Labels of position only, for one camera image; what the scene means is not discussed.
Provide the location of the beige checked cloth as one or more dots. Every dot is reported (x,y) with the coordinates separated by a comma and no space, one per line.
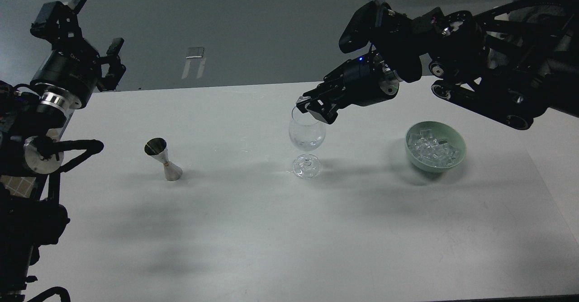
(32,186)

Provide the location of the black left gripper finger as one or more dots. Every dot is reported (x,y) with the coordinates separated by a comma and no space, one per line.
(57,23)
(116,69)

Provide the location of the steel cocktail jigger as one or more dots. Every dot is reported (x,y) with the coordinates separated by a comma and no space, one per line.
(157,148)

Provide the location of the clear ice cubes pile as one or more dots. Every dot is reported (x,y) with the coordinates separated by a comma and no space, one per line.
(432,151)

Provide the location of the clear wine glass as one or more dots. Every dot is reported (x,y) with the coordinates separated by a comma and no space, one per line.
(306,134)

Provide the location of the silver floor socket plate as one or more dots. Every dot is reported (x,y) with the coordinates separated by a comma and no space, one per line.
(195,53)

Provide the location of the green bowl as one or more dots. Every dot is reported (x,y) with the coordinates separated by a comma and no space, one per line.
(439,130)

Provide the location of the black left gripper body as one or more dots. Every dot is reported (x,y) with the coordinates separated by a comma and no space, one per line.
(63,73)

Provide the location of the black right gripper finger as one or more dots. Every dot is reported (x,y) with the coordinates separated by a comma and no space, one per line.
(335,89)
(324,111)

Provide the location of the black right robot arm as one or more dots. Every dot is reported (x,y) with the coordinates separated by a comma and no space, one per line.
(509,64)

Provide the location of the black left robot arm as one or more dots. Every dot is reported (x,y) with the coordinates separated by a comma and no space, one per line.
(35,122)

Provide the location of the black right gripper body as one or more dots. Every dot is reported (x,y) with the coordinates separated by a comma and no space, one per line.
(367,80)

